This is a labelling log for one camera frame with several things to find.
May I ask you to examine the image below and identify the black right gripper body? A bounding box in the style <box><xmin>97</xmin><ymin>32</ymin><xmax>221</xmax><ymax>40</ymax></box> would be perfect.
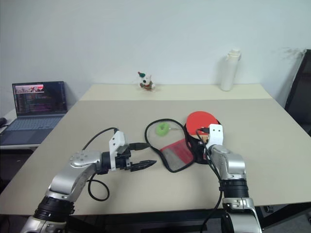
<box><xmin>198</xmin><ymin>142</ymin><xmax>210</xmax><ymax>164</ymax></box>

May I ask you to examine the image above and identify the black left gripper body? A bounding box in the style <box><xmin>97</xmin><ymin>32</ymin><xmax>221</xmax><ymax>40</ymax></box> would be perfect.
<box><xmin>114</xmin><ymin>150</ymin><xmax>134</xmax><ymax>172</ymax></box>

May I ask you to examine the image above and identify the red table tennis paddle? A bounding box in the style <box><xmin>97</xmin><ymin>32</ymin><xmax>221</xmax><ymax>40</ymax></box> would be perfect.
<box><xmin>186</xmin><ymin>111</ymin><xmax>219</xmax><ymax>144</ymax></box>

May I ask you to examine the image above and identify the black paddle case, red mesh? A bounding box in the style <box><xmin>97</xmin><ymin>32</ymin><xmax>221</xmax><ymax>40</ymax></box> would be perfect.
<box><xmin>144</xmin><ymin>118</ymin><xmax>224</xmax><ymax>174</ymax></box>

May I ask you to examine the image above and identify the white plush dog toy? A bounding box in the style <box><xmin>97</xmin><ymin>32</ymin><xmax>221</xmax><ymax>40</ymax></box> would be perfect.
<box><xmin>137</xmin><ymin>71</ymin><xmax>156</xmax><ymax>92</ymax></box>

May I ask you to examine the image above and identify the white water bottle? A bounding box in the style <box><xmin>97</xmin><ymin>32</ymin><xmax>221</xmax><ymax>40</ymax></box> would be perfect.
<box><xmin>220</xmin><ymin>48</ymin><xmax>242</xmax><ymax>92</ymax></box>

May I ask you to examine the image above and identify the open blue-grey laptop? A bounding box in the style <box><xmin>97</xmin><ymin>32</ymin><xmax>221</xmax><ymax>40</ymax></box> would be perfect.
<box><xmin>0</xmin><ymin>81</ymin><xmax>68</xmax><ymax>146</ymax></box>

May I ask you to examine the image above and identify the black office chair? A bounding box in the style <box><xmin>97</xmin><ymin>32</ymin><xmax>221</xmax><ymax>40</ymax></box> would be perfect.
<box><xmin>284</xmin><ymin>49</ymin><xmax>311</xmax><ymax>137</ymax></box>

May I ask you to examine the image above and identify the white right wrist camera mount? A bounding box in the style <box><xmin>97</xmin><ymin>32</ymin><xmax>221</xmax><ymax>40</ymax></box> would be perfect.
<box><xmin>207</xmin><ymin>123</ymin><xmax>225</xmax><ymax>147</ymax></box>

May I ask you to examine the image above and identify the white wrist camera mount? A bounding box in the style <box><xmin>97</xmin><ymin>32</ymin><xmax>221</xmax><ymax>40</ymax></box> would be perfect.
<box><xmin>207</xmin><ymin>123</ymin><xmax>225</xmax><ymax>147</ymax></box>
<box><xmin>108</xmin><ymin>131</ymin><xmax>130</xmax><ymax>170</ymax></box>

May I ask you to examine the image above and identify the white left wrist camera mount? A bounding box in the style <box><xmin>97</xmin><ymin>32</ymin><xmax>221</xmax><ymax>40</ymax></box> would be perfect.
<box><xmin>108</xmin><ymin>131</ymin><xmax>130</xmax><ymax>170</ymax></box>

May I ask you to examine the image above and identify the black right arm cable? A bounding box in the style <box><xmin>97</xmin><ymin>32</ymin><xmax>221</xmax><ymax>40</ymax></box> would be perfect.
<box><xmin>195</xmin><ymin>126</ymin><xmax>225</xmax><ymax>233</ymax></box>

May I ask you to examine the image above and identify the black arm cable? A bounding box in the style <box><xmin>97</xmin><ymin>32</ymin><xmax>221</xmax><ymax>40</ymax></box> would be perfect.
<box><xmin>195</xmin><ymin>126</ymin><xmax>225</xmax><ymax>233</ymax></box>
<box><xmin>82</xmin><ymin>127</ymin><xmax>150</xmax><ymax>201</ymax></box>

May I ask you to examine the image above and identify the green ring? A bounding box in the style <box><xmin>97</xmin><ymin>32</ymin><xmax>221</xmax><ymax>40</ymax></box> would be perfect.
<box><xmin>155</xmin><ymin>122</ymin><xmax>171</xmax><ymax>137</ymax></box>

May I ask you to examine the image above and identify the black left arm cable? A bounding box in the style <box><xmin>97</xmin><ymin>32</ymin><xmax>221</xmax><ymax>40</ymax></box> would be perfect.
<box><xmin>82</xmin><ymin>127</ymin><xmax>150</xmax><ymax>201</ymax></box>

